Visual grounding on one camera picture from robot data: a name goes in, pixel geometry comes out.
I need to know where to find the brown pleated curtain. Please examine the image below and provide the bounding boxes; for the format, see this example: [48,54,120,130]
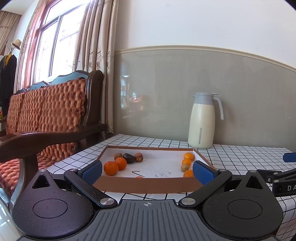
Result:
[0,10,22,55]

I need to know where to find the beige embroidered curtain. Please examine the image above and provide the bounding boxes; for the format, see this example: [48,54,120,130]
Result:
[73,0,119,141]

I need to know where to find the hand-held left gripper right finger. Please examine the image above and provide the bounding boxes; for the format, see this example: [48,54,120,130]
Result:
[179,160,274,208]

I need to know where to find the white black checked tablecloth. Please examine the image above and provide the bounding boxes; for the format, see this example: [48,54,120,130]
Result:
[45,134,296,241]

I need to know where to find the dark hanging clothing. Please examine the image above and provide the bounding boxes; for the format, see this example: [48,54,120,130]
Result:
[0,54,18,116]

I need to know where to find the cream thermos jug grey lid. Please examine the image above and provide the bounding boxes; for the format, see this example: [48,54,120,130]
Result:
[188,92,224,149]

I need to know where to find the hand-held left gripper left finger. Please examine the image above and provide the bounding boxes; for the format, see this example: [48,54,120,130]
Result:
[23,160,117,208]

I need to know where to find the window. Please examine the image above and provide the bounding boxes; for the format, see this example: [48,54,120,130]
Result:
[21,0,90,91]

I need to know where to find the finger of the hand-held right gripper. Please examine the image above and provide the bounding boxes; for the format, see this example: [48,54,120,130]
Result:
[257,169,296,183]
[282,152,296,163]

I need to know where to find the brown cardboard box white inside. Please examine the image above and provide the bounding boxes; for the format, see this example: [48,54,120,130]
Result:
[92,146,216,194]

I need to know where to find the wooden sofa orange cushions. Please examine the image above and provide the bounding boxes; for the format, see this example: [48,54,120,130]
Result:
[0,70,108,209]

